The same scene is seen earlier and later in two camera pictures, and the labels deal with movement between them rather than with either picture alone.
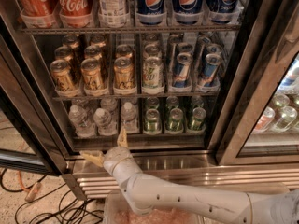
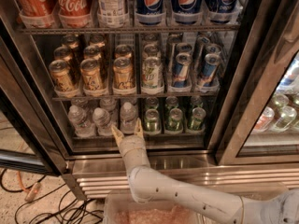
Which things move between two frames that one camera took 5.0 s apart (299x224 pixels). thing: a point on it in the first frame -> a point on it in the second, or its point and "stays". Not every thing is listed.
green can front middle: x=176 y=119 stays
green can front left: x=152 y=125 stays
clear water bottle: x=129 y=118 stays
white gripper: x=114 y=159 -> x=132 y=143
